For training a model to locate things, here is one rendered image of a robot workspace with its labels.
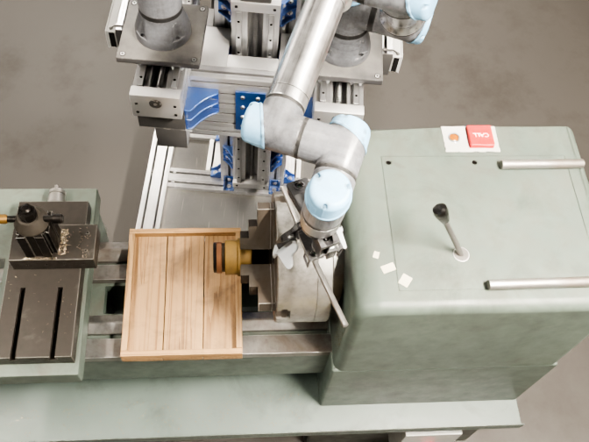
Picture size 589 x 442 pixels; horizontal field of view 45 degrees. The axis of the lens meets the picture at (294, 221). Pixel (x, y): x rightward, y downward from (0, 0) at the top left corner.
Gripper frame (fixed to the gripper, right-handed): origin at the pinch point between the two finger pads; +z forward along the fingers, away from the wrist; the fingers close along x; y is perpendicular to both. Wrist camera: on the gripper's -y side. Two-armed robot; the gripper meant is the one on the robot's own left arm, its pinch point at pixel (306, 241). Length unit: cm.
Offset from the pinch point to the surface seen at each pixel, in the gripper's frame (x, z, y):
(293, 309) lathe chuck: -5.5, 15.7, 9.7
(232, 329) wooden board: -18.5, 39.4, 5.1
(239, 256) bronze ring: -12.3, 17.8, -6.7
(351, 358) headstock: 5.2, 29.5, 23.6
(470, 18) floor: 160, 165, -126
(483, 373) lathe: 40, 44, 39
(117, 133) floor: -30, 151, -116
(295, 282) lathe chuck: -3.6, 9.8, 5.5
